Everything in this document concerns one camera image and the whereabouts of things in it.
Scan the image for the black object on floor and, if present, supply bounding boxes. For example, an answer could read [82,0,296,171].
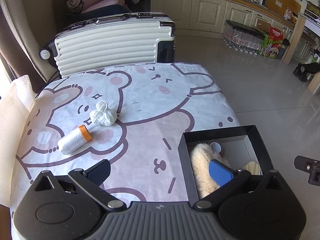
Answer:
[293,62,320,82]

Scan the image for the pack of water bottles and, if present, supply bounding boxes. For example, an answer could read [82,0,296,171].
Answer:
[223,20,265,55]

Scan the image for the white yarn ball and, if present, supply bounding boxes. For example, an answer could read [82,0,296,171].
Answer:
[89,100,117,126]

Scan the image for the brown tape roll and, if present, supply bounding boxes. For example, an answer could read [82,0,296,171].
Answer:
[210,141,222,154]

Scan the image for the white bag roll orange cap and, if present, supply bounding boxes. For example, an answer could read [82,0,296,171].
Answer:
[57,125,92,155]

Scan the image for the cream kitchen cabinets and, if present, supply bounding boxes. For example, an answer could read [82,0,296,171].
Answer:
[150,0,320,63]

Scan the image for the brown curtain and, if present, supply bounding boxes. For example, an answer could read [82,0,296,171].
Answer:
[1,0,55,93]

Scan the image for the cream fluffy plush toy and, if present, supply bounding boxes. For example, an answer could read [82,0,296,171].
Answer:
[190,143,231,199]

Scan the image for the green red cardboard box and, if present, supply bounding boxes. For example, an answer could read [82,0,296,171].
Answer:
[260,26,284,59]

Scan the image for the black storage box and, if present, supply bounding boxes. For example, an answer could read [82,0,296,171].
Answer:
[178,125,274,204]

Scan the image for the oval wooden board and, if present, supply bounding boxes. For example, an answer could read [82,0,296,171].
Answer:
[243,161,262,176]

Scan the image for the cream ribbed suitcase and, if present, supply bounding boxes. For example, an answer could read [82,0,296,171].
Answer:
[39,12,175,77]

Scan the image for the cartoon bear printed bedsheet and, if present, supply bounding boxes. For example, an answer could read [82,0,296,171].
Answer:
[10,62,242,240]

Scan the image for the white paper towel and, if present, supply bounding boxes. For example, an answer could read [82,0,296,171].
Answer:
[0,75,35,207]

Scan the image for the wooden table leg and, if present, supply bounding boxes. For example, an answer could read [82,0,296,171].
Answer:
[282,12,306,64]

